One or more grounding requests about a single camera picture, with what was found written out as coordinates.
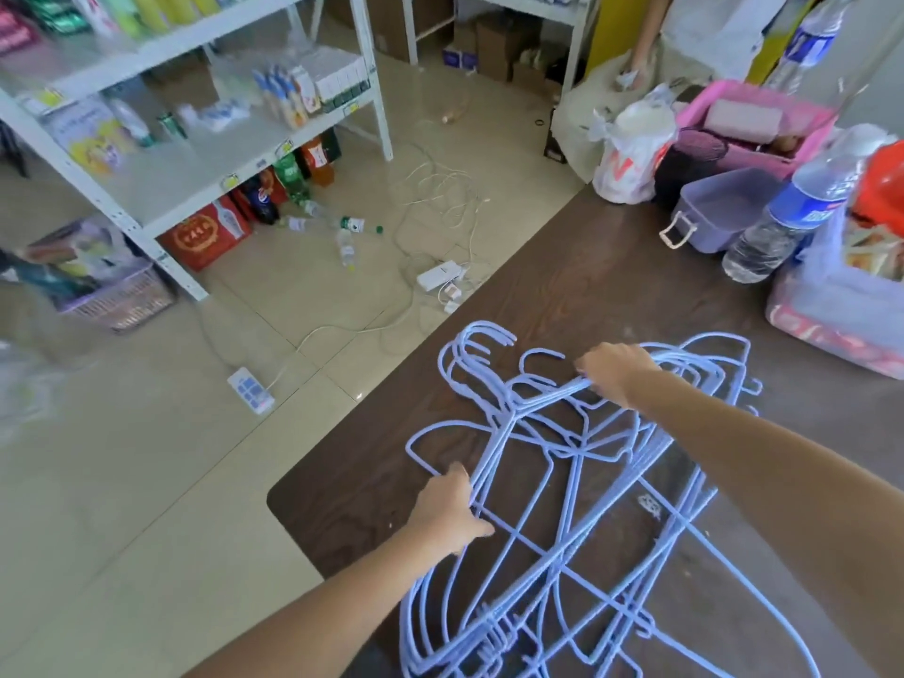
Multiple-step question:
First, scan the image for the person's right hand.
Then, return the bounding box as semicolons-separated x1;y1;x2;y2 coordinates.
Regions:
573;342;665;413

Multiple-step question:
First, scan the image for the person's left hand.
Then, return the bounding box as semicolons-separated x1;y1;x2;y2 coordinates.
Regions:
404;461;495;558

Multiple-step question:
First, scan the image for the bunch of blue hangers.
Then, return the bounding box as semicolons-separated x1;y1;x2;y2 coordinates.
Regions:
398;320;824;678

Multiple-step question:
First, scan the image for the white metal rack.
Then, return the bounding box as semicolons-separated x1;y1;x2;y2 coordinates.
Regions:
0;0;395;302
398;0;602;96

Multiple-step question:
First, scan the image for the person's right forearm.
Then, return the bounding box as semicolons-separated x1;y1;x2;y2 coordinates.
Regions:
624;370;904;678

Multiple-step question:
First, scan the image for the person's left forearm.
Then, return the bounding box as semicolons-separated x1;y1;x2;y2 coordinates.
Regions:
185;525;464;678

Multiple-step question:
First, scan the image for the clear plastic storage box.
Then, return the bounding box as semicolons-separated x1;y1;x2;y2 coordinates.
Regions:
766;203;904;380

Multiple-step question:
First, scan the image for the stack of white boxes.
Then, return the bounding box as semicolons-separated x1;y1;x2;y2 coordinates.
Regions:
303;47;372;110

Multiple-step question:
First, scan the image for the dark wooden table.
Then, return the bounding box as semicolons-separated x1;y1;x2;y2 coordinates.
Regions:
266;183;904;678

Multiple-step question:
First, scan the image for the dark mesh cup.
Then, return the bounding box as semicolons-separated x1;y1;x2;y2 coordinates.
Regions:
653;128;730;211

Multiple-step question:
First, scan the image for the white plastic bag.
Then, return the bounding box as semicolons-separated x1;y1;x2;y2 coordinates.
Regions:
586;82;679;205

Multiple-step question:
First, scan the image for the white and blue power strip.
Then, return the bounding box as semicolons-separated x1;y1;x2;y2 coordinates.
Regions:
227;366;277;416

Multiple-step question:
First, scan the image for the clear water bottle blue label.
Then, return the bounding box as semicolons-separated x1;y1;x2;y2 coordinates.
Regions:
721;122;895;284
762;0;862;92

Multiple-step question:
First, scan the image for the pink plastic basket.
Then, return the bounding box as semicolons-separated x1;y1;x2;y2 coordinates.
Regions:
674;79;838;181

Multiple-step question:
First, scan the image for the pink sponge block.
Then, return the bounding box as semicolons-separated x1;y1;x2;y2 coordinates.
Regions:
702;98;785;146

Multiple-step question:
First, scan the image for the pile of small sachets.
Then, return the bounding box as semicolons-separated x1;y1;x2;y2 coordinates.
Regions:
844;218;904;280

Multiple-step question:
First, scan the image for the empty clear bottle green cap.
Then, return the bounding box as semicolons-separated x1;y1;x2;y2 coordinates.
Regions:
282;215;386;237

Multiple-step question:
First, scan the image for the red plastic scoop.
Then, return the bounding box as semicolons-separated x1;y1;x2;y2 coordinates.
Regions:
850;140;904;237

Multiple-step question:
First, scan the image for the yellow bin with red lid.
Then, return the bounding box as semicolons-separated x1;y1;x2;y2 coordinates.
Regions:
584;0;824;86

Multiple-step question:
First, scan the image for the brown cardboard box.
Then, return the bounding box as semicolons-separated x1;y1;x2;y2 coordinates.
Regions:
476;13;545;82
366;0;453;64

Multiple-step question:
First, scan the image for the dark cola bottle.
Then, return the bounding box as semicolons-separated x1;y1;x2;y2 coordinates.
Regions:
238;172;283;227

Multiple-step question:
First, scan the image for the orange soda bottle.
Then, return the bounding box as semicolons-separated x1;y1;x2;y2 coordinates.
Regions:
301;130;343;189

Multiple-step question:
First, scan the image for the red gift box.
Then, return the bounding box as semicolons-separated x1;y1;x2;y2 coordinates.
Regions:
156;195;253;273

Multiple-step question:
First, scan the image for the green soda bottle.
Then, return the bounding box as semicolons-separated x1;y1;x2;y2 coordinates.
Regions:
271;153;312;205

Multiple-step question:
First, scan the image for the grey mesh basket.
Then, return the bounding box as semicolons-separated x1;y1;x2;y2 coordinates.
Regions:
17;217;178;336

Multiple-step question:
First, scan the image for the small purple box white handle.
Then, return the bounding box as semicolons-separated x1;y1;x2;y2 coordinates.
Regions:
658;167;785;255

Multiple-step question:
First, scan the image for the tangle of white cables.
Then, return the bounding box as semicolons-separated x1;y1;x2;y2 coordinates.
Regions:
267;137;495;389

